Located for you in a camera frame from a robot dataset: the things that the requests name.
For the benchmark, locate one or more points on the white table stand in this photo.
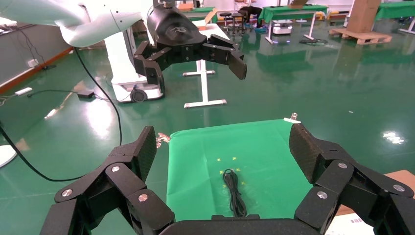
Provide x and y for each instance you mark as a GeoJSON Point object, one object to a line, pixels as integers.
{"type": "Point", "coordinates": [203, 87]}

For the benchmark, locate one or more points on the silver metal binder clip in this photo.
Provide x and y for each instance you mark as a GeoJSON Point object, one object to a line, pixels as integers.
{"type": "Point", "coordinates": [292, 119]}
{"type": "Point", "coordinates": [163, 138]}

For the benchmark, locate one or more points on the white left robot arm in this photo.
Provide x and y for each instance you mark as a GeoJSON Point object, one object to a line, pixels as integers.
{"type": "Point", "coordinates": [81, 19]}

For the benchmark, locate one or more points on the small white mobile robot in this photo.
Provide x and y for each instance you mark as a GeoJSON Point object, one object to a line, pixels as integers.
{"type": "Point", "coordinates": [282, 27]}

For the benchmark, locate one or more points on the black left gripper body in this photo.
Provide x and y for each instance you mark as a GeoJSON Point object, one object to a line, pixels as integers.
{"type": "Point", "coordinates": [175, 32]}

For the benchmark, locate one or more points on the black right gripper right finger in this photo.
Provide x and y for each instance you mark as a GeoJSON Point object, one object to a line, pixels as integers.
{"type": "Point", "coordinates": [337, 181]}

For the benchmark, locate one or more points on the small open cardboard box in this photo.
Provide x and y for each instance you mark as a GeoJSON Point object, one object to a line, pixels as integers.
{"type": "Point", "coordinates": [210, 18]}

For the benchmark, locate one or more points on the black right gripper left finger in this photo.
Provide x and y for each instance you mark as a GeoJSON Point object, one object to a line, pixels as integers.
{"type": "Point", "coordinates": [123, 181]}

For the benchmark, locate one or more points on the white printed paper sheet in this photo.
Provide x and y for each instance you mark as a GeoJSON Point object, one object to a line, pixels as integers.
{"type": "Point", "coordinates": [353, 227]}

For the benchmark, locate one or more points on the tall brown cardboard box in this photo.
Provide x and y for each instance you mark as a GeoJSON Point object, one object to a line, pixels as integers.
{"type": "Point", "coordinates": [363, 14]}

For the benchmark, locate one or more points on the black power adapter brick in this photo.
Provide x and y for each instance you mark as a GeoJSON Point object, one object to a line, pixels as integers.
{"type": "Point", "coordinates": [86, 95]}

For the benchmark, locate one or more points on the wooden pallet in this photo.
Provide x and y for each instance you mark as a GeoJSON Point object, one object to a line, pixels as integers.
{"type": "Point", "coordinates": [360, 35]}

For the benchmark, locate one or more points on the seated person dark clothes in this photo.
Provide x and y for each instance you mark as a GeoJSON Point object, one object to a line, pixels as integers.
{"type": "Point", "coordinates": [251, 13]}

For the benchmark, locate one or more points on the black round floor disc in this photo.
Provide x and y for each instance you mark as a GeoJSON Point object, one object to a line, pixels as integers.
{"type": "Point", "coordinates": [313, 41]}

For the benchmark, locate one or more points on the white round stand base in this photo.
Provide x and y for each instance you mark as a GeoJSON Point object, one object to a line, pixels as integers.
{"type": "Point", "coordinates": [6, 155]}

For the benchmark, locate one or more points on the green cloth covered table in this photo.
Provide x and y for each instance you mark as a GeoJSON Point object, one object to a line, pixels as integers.
{"type": "Point", "coordinates": [291, 9]}
{"type": "Point", "coordinates": [197, 10]}
{"type": "Point", "coordinates": [395, 9]}

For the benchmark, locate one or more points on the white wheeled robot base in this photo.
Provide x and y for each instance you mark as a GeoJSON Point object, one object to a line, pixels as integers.
{"type": "Point", "coordinates": [124, 68]}

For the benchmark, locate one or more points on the green table cloth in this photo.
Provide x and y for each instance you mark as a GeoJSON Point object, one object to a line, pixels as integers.
{"type": "Point", "coordinates": [201, 181]}

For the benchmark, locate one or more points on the white wall socket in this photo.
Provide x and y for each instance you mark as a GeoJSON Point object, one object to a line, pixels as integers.
{"type": "Point", "coordinates": [33, 62]}

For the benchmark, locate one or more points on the black round stool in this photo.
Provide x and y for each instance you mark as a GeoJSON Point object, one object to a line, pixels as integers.
{"type": "Point", "coordinates": [237, 15]}
{"type": "Point", "coordinates": [225, 14]}

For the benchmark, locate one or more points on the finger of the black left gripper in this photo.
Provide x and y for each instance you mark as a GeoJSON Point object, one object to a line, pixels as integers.
{"type": "Point", "coordinates": [227, 53]}
{"type": "Point", "coordinates": [147, 63]}

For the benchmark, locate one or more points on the white power strip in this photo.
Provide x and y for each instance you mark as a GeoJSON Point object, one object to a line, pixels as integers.
{"type": "Point", "coordinates": [23, 91]}

